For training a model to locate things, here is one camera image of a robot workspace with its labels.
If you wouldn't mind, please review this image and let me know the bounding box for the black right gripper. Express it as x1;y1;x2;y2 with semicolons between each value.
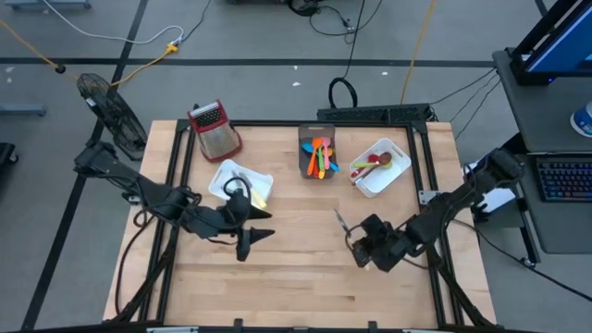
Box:
351;213;416;273

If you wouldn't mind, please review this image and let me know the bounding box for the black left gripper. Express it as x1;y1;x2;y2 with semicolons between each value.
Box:
216;192;277;244

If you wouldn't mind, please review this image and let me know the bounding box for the white plastic bin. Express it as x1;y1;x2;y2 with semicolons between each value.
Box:
207;159;275;213
349;137;413;199

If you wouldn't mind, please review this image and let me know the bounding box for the yellow silicone spatula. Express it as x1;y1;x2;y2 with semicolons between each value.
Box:
317;147;334;180

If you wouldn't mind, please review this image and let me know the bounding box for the green silicone spoon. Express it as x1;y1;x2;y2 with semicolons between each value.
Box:
351;159;393;171

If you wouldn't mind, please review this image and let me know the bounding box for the red silicone spoon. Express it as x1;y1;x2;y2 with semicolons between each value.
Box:
350;154;381;179

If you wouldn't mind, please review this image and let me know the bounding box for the blue silicone spatula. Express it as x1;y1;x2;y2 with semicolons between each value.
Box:
301;142;341;174

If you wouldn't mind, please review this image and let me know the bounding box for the grey plastic bin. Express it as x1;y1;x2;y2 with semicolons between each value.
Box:
298;122;338;180

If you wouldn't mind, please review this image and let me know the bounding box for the black power strip bar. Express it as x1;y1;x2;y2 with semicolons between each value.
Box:
316;103;434;124

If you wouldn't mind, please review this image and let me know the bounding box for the black standing fan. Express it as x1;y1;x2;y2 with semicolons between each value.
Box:
76;72;150;162

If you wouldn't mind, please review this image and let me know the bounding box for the black computer keyboard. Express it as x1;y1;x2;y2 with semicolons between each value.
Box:
536;159;592;204

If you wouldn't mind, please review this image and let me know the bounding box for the grey computer desk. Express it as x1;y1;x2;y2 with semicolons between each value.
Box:
491;48;592;255

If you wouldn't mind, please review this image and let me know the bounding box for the blue white round tub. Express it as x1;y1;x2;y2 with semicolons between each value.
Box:
569;100;592;139

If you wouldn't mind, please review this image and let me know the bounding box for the grey furniture foot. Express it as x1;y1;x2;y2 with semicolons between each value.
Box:
0;104;47;117
4;0;92;11

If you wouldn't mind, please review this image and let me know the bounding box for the computer monitor blue screen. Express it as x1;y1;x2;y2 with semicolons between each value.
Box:
511;0;592;87

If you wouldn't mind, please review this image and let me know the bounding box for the thin black camera cable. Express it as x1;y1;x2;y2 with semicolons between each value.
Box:
223;177;253;209

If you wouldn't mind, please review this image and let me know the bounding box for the metal box grater red handle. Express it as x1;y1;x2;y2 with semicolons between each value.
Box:
186;98;244;164

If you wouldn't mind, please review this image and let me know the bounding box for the black floor cable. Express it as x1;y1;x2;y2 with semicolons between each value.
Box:
114;210;156;318
429;67;503;140
457;219;592;304

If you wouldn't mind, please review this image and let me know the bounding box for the yellow floor cable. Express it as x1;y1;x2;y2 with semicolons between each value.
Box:
0;18;180;89

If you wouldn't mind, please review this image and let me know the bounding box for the yellow hanging cord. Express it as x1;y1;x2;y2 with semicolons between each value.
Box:
400;0;437;105

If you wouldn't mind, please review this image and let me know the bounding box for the black hanging cable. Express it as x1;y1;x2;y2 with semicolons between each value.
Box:
327;0;385;110

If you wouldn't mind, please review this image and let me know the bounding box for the white floor cable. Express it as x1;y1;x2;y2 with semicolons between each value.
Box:
41;0;185;46

